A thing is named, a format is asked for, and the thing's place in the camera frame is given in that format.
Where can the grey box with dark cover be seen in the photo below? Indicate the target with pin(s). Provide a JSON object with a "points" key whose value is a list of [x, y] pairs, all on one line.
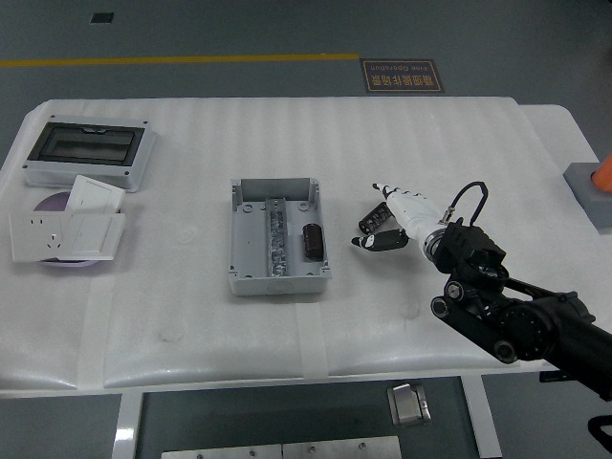
{"points": [[86, 143]]}

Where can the black cylindrical battery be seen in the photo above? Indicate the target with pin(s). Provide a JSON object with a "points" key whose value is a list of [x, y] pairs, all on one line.
{"points": [[312, 241], [374, 219]]}

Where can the black floor sign orange text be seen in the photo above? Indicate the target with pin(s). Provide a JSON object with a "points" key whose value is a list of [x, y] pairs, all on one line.
{"points": [[401, 76]]}

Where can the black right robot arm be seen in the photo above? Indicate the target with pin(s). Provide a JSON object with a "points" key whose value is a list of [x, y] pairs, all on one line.
{"points": [[526, 325]]}

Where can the grey metal plate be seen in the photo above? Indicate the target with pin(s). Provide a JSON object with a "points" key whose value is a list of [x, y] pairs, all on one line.
{"points": [[342, 448], [220, 452]]}

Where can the white table frame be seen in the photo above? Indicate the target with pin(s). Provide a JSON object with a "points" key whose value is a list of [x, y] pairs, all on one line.
{"points": [[129, 425]]}

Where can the white foam mat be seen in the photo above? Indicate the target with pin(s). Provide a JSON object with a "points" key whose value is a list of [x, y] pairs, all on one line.
{"points": [[406, 143]]}

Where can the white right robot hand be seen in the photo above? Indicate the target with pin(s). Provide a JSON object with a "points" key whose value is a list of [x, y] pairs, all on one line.
{"points": [[416, 212]]}

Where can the white wall socket panel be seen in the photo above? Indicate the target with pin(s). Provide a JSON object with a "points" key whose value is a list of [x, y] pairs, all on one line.
{"points": [[33, 236]]}

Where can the grey open junction box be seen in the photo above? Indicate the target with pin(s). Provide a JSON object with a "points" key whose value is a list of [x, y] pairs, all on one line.
{"points": [[248, 239]]}

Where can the small white switch panel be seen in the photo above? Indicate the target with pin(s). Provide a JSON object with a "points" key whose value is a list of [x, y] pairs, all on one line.
{"points": [[93, 193]]}

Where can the black table control panel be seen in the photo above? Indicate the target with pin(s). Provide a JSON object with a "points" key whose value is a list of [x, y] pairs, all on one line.
{"points": [[552, 376]]}

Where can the small black floor hatch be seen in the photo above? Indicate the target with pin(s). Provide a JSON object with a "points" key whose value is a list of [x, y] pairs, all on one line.
{"points": [[101, 18]]}

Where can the orange cone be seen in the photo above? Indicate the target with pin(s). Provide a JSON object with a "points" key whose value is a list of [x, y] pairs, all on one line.
{"points": [[605, 174]]}

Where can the silver metal bracket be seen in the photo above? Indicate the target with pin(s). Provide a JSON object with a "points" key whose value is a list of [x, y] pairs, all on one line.
{"points": [[406, 406]]}

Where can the grey square base block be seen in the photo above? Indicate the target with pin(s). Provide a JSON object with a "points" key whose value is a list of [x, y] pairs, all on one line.
{"points": [[581, 186]]}

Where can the purple plate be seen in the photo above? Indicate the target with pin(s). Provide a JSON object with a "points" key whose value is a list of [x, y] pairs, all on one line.
{"points": [[50, 203]]}

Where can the white tape strip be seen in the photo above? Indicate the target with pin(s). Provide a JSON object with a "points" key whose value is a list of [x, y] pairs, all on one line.
{"points": [[311, 339], [94, 334]]}

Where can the metal mounting rail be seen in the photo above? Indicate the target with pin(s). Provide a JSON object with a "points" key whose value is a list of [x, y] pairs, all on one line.
{"points": [[277, 239]]}

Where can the large white switch panel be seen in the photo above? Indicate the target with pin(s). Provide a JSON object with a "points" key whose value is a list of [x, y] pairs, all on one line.
{"points": [[95, 234]]}

